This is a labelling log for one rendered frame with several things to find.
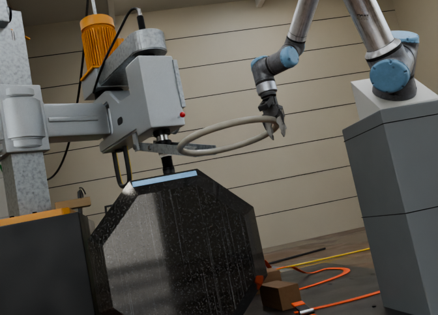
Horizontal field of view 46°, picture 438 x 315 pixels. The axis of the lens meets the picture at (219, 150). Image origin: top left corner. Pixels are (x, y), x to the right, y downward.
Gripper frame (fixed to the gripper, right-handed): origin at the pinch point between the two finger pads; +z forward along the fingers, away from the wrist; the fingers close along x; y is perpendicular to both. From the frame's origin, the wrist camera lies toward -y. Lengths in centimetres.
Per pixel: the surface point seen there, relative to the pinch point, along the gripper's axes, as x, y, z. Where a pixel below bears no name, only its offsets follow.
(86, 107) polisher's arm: 134, 40, -66
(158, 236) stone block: 60, -18, 30
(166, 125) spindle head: 70, 26, -31
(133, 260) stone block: 71, -25, 38
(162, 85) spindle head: 67, 27, -54
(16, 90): 146, -3, -74
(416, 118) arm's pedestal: -56, 9, 10
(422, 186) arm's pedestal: -51, 7, 37
